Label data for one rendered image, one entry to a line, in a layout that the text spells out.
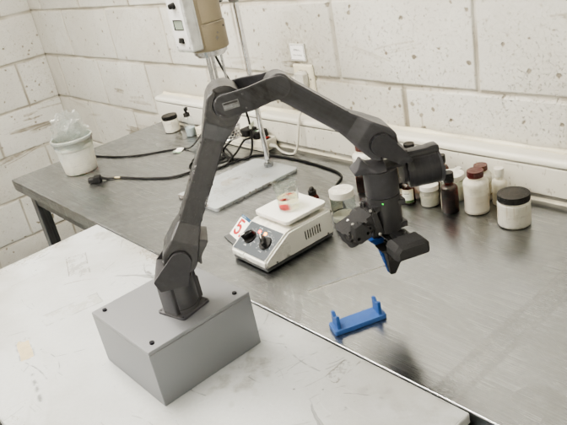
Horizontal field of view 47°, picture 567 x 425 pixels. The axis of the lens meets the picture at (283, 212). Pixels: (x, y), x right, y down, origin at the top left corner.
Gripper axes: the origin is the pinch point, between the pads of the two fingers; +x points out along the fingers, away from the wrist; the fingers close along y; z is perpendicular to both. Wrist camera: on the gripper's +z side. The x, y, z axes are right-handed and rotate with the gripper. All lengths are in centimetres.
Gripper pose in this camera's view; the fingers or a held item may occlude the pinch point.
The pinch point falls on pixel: (390, 255)
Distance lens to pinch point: 115.5
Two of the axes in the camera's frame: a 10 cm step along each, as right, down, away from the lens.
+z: -9.3, 2.9, -2.3
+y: 3.2, 3.5, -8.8
